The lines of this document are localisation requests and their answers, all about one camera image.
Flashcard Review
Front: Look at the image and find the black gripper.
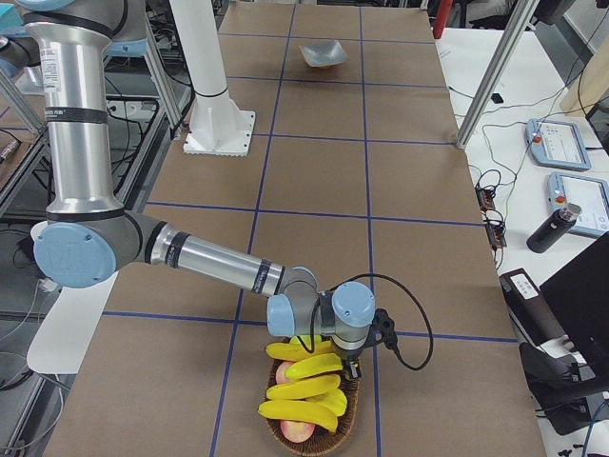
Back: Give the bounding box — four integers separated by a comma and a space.
331, 339, 364, 379

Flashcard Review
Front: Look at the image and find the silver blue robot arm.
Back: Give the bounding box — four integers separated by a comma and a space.
22, 1, 375, 379
1, 35, 40, 78

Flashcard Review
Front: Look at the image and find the woven wicker basket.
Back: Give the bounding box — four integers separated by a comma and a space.
261, 335, 360, 456

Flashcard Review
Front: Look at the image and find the grey square plate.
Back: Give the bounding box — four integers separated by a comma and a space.
299, 40, 348, 69

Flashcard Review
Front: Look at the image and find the yellow banana short right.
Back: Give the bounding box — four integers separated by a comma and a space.
308, 388, 348, 417

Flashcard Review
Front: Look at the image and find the pink apple rear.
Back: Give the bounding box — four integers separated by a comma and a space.
275, 361, 294, 385

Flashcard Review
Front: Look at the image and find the pink apple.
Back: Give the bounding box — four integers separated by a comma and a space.
275, 361, 294, 385
280, 420, 316, 444

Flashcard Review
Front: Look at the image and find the pink apple front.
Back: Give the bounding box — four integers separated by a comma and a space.
280, 420, 316, 444

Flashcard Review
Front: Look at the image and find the black box with label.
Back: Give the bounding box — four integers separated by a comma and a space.
500, 268, 573, 346

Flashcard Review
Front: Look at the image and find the orange circuit board near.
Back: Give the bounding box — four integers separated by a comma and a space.
485, 222, 506, 250

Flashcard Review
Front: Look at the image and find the orange circuit board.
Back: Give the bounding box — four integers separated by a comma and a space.
485, 222, 506, 250
476, 188, 496, 211

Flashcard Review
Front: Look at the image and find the orange circuit board far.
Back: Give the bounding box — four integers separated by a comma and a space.
476, 188, 496, 211

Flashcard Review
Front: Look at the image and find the black monitor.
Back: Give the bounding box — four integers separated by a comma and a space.
540, 234, 608, 370

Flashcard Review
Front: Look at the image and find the black water bottle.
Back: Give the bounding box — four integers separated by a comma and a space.
526, 203, 582, 253

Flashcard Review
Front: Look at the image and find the white curved panel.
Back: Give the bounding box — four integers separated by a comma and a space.
27, 275, 116, 375

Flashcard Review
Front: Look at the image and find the blue teach pendant near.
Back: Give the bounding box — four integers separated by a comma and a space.
547, 171, 608, 238

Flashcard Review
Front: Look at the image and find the blue teach pendant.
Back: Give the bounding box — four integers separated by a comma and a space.
525, 118, 591, 171
547, 171, 608, 238

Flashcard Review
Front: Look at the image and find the blue teach pendant far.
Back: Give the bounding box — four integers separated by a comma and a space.
525, 118, 591, 171

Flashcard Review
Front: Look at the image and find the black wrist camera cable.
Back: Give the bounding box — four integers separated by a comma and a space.
308, 271, 435, 371

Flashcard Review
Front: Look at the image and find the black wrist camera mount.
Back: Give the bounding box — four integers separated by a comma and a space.
368, 308, 399, 353

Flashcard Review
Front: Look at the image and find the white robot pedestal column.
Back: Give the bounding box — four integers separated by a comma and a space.
170, 0, 256, 157

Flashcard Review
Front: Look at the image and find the aluminium frame post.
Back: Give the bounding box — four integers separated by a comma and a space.
456, 0, 540, 149

